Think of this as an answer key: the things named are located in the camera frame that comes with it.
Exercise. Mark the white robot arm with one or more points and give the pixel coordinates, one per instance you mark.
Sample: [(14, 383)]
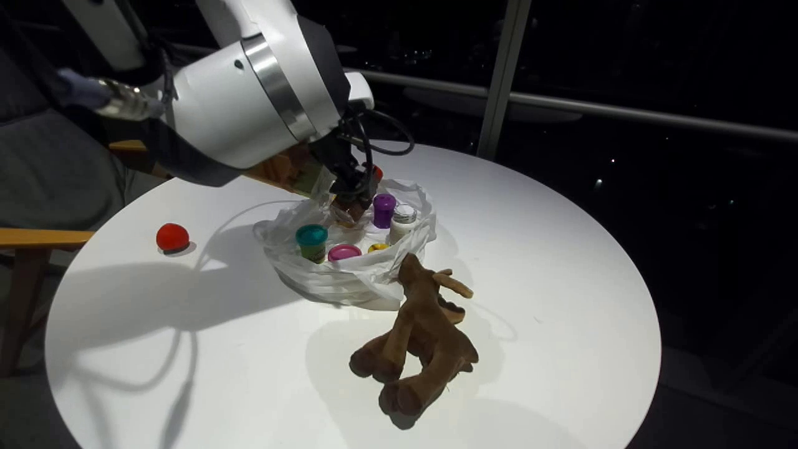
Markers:
[(240, 91)]

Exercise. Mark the grey wooden armchair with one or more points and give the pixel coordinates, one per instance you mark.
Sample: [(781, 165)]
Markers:
[(41, 190)]

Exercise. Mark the brown plush moose toy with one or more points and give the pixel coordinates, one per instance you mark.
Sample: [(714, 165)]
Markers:
[(420, 339)]

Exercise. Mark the grey horizontal window rail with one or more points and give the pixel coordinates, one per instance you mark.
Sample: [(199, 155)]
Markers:
[(625, 113)]

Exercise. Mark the purple dough tub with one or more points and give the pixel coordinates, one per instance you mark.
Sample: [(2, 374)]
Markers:
[(385, 211)]

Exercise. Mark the white lid glass jar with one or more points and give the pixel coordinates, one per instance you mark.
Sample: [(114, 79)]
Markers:
[(405, 215)]

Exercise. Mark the teal lid dough tub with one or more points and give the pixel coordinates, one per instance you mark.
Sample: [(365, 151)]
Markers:
[(314, 239)]

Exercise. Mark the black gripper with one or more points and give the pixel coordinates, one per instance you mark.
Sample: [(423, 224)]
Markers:
[(340, 162)]

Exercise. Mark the grey window post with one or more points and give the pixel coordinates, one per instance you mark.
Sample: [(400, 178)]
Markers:
[(503, 79)]

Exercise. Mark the white plastic bag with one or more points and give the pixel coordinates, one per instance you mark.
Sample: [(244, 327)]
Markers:
[(340, 283)]

